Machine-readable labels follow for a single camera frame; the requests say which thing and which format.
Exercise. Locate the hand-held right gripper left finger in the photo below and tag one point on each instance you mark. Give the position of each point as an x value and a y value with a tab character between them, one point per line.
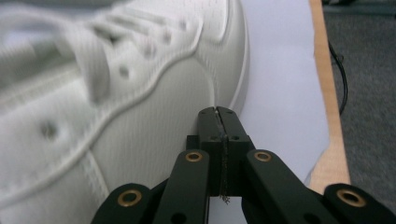
211	130

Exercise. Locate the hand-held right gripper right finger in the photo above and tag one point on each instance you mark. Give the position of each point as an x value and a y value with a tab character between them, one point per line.
235	137

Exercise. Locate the white sneaker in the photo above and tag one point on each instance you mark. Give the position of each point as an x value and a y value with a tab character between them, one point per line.
124	93

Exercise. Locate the pale grey mat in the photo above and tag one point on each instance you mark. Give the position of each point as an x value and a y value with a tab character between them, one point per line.
280	77

